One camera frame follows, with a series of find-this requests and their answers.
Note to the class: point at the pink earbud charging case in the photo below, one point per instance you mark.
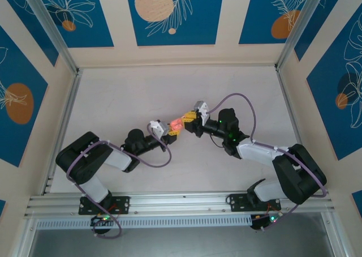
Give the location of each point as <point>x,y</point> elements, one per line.
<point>176,124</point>

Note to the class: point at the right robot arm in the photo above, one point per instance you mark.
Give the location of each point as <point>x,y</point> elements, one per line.
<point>297,177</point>

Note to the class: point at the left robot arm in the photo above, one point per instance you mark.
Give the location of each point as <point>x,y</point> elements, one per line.
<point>82,155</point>

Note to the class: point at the grey metal panel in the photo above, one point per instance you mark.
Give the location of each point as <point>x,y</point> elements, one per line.
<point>181,243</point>

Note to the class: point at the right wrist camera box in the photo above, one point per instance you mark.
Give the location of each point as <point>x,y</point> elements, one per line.
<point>200,105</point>

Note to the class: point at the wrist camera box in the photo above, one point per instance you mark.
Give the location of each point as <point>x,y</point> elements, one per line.
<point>200,105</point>
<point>158,126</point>

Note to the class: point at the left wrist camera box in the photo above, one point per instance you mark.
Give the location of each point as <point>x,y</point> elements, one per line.
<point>158,126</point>

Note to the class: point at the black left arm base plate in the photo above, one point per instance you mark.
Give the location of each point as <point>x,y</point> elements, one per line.
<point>124,204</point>

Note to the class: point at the aluminium side rail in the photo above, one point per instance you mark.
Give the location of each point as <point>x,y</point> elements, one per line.
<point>66,112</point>
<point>288,104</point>

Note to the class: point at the aluminium rail beam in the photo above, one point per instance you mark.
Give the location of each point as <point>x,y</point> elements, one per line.
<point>181,203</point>

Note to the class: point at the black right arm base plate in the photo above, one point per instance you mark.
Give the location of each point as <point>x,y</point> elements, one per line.
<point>236,201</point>

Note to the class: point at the blue floral wall poster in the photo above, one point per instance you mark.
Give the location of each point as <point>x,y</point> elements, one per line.
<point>254,13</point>
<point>28,27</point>
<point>198,27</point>
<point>325,22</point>
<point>17,70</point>
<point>99,19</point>
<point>325,112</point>

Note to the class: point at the aluminium corner post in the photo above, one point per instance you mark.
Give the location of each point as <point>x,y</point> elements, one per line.
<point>51,30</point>
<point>305,25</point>

